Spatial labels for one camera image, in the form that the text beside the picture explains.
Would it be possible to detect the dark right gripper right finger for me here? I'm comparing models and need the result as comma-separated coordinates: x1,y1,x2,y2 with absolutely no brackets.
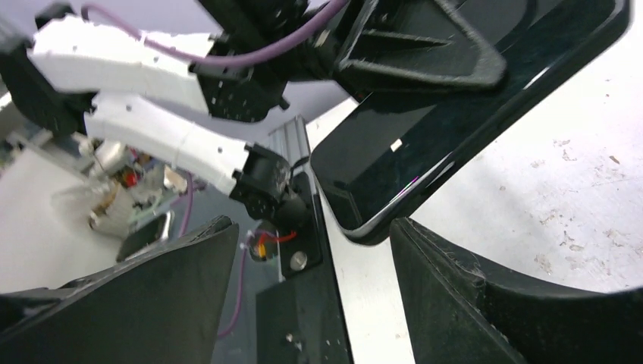
390,218,642,363

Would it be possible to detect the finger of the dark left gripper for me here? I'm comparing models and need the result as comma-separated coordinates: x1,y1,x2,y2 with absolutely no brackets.
335,1,507,92

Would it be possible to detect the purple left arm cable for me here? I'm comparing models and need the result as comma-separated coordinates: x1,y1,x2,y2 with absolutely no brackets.
80,0,350,71

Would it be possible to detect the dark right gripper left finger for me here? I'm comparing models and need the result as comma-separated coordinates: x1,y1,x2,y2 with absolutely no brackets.
1,216,239,363

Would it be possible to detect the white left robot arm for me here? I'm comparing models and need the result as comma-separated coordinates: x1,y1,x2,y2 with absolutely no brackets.
1,1,507,231

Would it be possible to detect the aluminium table edge rail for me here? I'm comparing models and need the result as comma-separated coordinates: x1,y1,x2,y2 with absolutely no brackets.
266,115,311,172

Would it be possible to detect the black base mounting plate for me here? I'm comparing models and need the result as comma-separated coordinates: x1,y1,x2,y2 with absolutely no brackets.
256,172,353,363

